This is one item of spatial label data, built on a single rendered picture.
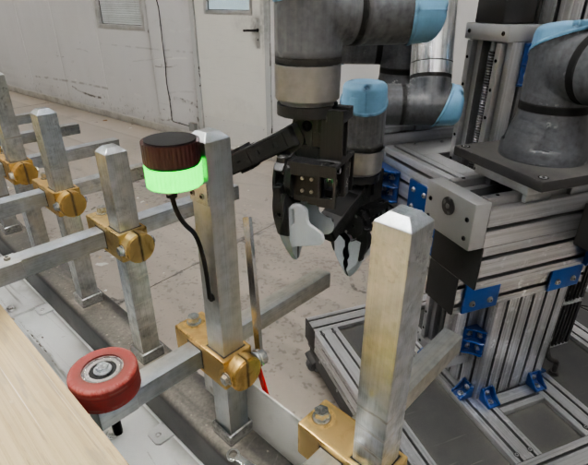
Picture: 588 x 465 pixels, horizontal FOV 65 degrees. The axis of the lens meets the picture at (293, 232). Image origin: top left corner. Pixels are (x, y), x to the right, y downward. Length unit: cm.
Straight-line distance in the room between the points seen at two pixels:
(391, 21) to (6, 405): 59
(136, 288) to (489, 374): 107
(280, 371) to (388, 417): 143
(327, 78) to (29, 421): 48
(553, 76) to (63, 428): 85
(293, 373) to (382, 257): 152
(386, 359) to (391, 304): 6
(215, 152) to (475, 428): 120
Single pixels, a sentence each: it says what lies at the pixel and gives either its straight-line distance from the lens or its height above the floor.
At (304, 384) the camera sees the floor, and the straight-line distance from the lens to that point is 183.
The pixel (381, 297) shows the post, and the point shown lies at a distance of 39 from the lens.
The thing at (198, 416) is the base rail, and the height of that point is 70.
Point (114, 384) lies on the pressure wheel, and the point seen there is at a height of 91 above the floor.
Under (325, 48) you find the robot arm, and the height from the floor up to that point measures 125.
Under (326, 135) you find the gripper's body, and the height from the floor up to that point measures 116.
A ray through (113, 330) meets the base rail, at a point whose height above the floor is 70.
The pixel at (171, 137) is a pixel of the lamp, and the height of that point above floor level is 117.
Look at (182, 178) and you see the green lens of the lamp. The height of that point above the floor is 114.
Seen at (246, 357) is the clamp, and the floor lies 87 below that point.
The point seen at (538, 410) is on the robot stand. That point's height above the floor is 21.
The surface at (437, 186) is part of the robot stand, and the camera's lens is 90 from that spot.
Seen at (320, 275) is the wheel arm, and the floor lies 86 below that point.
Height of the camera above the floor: 130
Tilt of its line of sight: 27 degrees down
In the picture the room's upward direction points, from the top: straight up
